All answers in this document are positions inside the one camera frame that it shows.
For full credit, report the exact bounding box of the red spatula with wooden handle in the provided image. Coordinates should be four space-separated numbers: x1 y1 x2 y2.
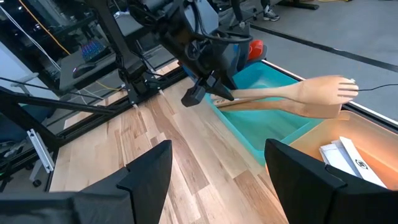
247 39 265 62

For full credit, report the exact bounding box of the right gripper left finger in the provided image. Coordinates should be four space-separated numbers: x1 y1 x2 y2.
0 139 174 224

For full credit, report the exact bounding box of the person's foot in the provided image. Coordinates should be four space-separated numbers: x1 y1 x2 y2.
262 2 281 22

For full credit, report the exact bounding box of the wooden spork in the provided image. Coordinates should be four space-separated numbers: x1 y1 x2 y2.
229 75 360 106

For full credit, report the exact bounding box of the grey side desk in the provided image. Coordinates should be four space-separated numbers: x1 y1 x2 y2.
58 46 121 91

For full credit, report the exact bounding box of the backlit keyboard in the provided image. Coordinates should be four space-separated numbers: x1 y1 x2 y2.
80 39 107 62

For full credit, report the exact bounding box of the silver frame bracket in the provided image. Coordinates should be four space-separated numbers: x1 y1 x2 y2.
26 128 55 174

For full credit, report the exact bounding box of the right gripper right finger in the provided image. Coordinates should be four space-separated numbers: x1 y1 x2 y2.
264 138 398 224

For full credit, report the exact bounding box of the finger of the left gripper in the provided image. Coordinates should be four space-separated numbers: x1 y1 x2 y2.
205 77 236 101

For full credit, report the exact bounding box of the black fan cable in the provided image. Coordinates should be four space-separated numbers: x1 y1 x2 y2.
357 83 398 92

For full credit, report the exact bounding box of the teal plastic bin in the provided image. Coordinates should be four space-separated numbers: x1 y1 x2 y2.
203 60 325 166

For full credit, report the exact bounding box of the black computer mouse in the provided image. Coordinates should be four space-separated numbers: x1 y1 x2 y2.
72 61 96 79

